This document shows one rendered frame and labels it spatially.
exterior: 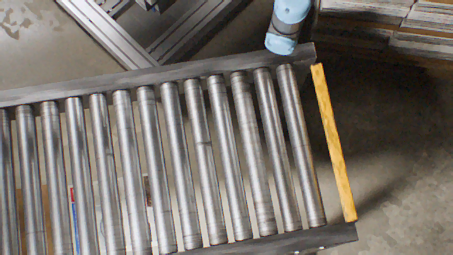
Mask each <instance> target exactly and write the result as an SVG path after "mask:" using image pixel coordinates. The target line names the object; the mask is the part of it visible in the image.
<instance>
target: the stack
mask: <svg viewBox="0 0 453 255"><path fill-rule="evenodd" d="M318 7H319V16H320V17H324V16H327V17H333V18H345V19H352V20H358V21H369V22H375V23H384V24H389V25H395V26H397V25H398V24H400V27H404V28H415V29H421V30H433V31H438V32H444V33H453V5H449V4H439V3H434V2H429V1H419V0H417V1H416V0H320V6H319V0H315V1H314V3H313V6H312V12H311V9H309V12H308V14H307V16H306V23H305V29H304V31H306V32H307V37H306V43H307V39H308V32H309V41H308V42H313V43H323V44H328V45H337V46H343V47H351V48H357V49H361V50H370V51H375V52H379V51H380V50H381V49H382V52H383V53H385V52H389V53H395V54H401V55H412V56H417V57H427V58H433V59H438V60H447V61H453V39H450V38H441V37H435V36H429V35H419V34H413V33H403V32H398V31H397V29H396V30H387V29H381V28H370V27H364V26H358V25H348V24H342V23H338V24H336V23H326V22H320V21H317V20H318V19H317V16H318ZM310 15H311V21H310ZM309 21H310V28H309ZM400 27H399V28H400ZM314 49H315V53H316V61H315V62H323V63H328V64H337V65H343V66H348V67H357V68H363V69H373V70H379V71H384V72H393V73H399V74H408V75H413V76H419V77H428V78H431V77H433V78H439V79H449V80H453V66H452V65H448V64H438V63H432V62H421V61H415V60H410V59H399V58H388V57H380V56H379V54H378V55H377V56H376V55H366V54H362V53H356V52H346V51H341V50H332V49H327V48H322V47H314ZM339 56H343V57H352V58H358V59H364V60H373V61H378V62H370V61H364V60H358V59H348V58H343V57H339ZM379 62H388V63H393V64H384V63H379ZM394 64H402V65H406V64H407V65H413V66H418V67H409V66H408V67H405V66H399V65H394ZM419 67H423V68H419Z"/></svg>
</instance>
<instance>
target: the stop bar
mask: <svg viewBox="0 0 453 255"><path fill-rule="evenodd" d="M310 68H311V74H312V77H313V80H314V86H315V90H316V95H317V99H318V102H319V108H320V112H321V117H322V121H323V127H324V130H325V134H326V139H327V143H328V149H329V152H330V156H331V161H332V165H333V171H334V174H335V178H336V183H337V187H338V193H339V196H340V202H341V205H342V209H343V215H344V218H345V223H351V222H357V221H358V217H357V213H356V211H355V206H354V202H353V199H352V193H351V190H350V184H349V180H348V175H347V171H346V168H345V162H344V159H343V153H342V150H341V147H340V141H339V138H338V132H337V129H336V123H335V120H334V116H333V111H332V108H331V102H330V98H329V95H328V89H327V86H328V85H327V83H326V80H325V76H324V73H323V67H322V64H321V63H316V64H312V65H311V66H310Z"/></svg>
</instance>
